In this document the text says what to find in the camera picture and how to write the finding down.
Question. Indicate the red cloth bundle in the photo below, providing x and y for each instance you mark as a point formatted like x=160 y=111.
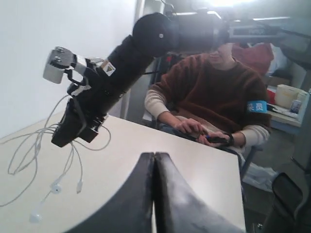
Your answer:
x=258 y=57

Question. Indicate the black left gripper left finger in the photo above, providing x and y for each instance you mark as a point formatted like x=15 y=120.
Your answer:
x=130 y=209

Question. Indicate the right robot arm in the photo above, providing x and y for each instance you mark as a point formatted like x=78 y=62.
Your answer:
x=155 y=35

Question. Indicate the black handheld controller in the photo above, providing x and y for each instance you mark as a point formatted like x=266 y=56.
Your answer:
x=216 y=140

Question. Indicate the seated person in brown sweater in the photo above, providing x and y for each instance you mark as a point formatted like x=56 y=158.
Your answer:
x=219 y=92

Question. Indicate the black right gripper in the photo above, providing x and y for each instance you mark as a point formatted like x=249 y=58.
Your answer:
x=91 y=99

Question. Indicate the white plastic bag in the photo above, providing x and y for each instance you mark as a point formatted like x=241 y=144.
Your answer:
x=260 y=177

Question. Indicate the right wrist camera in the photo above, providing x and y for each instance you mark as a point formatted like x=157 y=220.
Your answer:
x=61 y=61

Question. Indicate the white plastic container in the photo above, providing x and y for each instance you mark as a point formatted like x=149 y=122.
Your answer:
x=285 y=95

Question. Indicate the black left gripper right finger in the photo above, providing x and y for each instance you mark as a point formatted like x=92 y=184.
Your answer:
x=177 y=208

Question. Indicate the person's right hand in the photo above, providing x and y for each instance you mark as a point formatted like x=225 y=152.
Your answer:
x=189 y=126

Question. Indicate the person's left hand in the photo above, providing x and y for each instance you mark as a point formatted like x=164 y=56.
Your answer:
x=228 y=136

